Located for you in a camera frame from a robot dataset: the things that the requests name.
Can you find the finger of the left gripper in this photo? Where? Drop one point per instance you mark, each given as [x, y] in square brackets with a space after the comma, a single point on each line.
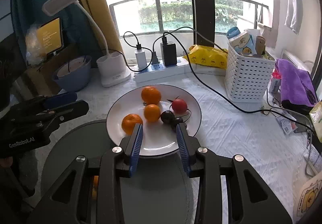
[57, 99]
[50, 121]

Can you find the yellow snack packet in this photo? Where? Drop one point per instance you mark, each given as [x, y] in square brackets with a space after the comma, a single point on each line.
[208, 56]

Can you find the bear cartoon mug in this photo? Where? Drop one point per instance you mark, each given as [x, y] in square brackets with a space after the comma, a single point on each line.
[307, 208]

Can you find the tablet with yellow screen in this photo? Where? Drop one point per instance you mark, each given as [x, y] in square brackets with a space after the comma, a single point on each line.
[50, 36]

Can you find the white charger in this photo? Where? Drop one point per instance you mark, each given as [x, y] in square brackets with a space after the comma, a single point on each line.
[141, 59]

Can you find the yellow-green tissue pack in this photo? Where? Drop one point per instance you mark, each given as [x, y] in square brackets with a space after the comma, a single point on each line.
[316, 117]

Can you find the white desk lamp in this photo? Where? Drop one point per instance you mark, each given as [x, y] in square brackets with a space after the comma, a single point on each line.
[112, 66]

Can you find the white textured tablecloth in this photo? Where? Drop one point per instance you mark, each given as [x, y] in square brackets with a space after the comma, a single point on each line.
[225, 129]

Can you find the white plate black rim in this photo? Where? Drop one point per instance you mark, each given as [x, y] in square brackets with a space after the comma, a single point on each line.
[158, 138]

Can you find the large red tomato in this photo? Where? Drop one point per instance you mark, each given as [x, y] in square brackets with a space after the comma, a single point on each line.
[180, 108]

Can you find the white perforated basket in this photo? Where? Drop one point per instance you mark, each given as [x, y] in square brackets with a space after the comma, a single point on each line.
[246, 78]

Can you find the cardboard box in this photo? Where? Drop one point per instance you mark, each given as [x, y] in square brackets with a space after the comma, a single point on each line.
[38, 81]

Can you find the dark plum with stem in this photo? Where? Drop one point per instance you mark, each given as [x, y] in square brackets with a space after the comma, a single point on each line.
[168, 118]

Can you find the round grey placemat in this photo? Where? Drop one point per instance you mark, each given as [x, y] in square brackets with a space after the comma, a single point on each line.
[158, 192]

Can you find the blue bowl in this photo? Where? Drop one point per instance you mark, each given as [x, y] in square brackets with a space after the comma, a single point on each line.
[74, 75]

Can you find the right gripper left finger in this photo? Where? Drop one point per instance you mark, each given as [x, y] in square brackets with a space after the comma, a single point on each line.
[69, 199]

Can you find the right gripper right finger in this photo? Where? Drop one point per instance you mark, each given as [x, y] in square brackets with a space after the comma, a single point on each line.
[250, 199]

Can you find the orange mandarin with stem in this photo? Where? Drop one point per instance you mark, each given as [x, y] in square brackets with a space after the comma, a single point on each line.
[152, 113]

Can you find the white power strip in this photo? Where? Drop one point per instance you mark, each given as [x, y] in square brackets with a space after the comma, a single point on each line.
[157, 71]

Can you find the black charger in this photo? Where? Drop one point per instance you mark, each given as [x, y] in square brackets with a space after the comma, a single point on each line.
[169, 55]

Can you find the purple cloth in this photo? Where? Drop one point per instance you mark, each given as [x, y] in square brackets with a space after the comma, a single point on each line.
[297, 91]

